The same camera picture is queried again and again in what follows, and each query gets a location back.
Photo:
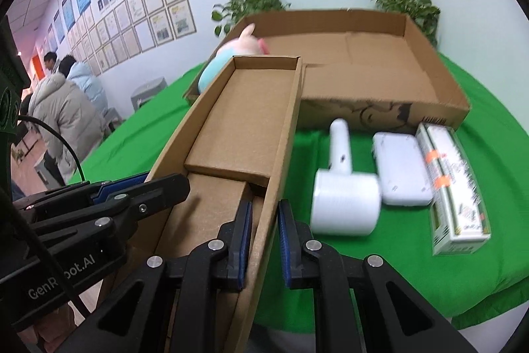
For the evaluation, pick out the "wall of framed certificates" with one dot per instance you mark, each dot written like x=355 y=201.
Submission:
x=140 y=18

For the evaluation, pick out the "narrow cardboard box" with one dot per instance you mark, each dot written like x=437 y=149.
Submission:
x=248 y=109

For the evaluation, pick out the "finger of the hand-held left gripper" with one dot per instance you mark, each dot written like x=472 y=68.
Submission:
x=161 y=191
x=115 y=187

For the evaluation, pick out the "green potted plant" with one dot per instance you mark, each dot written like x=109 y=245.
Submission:
x=409 y=5
x=248 y=7

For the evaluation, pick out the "white rounded power bank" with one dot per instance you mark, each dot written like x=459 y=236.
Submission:
x=401 y=167

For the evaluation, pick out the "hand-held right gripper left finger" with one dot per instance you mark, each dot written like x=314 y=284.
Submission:
x=244 y=249

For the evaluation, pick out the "white handheld device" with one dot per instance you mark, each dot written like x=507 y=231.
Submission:
x=345 y=200

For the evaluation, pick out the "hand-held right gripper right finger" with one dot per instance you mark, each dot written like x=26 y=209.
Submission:
x=286 y=249

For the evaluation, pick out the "green tablecloth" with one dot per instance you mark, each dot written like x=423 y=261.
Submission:
x=475 y=282

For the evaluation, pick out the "orange wall panel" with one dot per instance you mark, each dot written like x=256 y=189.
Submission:
x=38 y=67

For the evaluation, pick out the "grey round stool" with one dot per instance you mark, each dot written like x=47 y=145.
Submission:
x=148 y=92

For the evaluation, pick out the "large shallow cardboard box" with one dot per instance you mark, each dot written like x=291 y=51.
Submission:
x=372 y=71

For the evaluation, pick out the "white medicine box orange tape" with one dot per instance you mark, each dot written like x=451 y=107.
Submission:
x=454 y=187

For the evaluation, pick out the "pink and blue plush toy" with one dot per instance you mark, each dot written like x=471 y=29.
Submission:
x=215 y=65

